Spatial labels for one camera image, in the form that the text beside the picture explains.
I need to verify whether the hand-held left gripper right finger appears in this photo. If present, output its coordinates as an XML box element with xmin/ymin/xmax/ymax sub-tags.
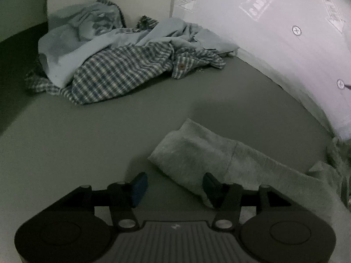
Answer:
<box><xmin>202</xmin><ymin>172</ymin><xmax>292</xmax><ymax>231</ymax></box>

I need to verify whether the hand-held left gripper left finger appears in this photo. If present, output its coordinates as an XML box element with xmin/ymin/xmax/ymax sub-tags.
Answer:
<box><xmin>67</xmin><ymin>172</ymin><xmax>149</xmax><ymax>231</ymax></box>

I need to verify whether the grey sweatshirt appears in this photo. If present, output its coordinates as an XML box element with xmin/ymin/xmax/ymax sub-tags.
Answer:
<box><xmin>148</xmin><ymin>118</ymin><xmax>351</xmax><ymax>214</ymax></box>

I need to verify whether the blue plaid shirt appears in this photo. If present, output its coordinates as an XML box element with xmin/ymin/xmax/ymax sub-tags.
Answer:
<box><xmin>25</xmin><ymin>0</ymin><xmax>226</xmax><ymax>105</ymax></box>

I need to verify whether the light blue shirt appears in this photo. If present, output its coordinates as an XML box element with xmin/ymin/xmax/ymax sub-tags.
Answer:
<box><xmin>38</xmin><ymin>1</ymin><xmax>238</xmax><ymax>87</ymax></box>

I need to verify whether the white cardboard wall panel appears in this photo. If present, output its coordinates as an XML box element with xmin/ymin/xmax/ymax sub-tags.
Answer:
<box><xmin>170</xmin><ymin>0</ymin><xmax>351</xmax><ymax>140</ymax></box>

